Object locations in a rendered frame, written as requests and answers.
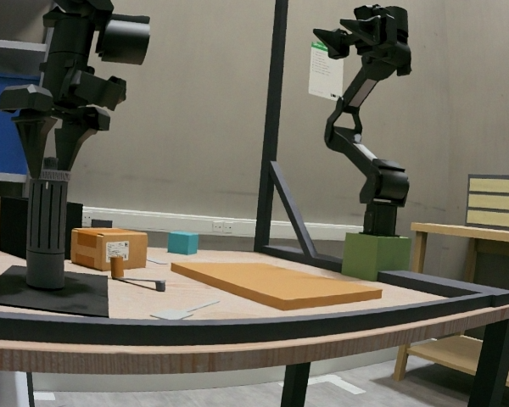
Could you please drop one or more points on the dark grey metal post with diagonal brace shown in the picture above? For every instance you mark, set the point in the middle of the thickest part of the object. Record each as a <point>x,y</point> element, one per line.
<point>270,172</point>

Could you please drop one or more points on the teal box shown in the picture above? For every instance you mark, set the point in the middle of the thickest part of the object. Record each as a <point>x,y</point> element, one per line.
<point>182,243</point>

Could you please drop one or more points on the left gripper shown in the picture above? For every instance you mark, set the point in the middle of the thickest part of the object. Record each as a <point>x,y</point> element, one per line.
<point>379,32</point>

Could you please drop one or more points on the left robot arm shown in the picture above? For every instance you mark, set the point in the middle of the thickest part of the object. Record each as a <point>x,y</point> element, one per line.
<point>385,179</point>

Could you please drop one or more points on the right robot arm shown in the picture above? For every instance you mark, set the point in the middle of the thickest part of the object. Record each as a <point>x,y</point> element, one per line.
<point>123,39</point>

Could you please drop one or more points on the black rectangular mat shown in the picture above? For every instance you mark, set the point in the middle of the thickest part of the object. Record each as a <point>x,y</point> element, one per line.
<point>83,294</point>

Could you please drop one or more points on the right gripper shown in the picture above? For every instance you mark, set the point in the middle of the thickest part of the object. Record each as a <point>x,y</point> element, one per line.
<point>33,126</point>

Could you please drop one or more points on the wooden cutting board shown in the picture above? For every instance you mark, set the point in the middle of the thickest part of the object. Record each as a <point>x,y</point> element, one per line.
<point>277,287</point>

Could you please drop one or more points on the brown cardboard box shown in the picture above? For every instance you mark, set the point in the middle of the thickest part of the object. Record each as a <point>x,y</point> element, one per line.
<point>92,247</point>

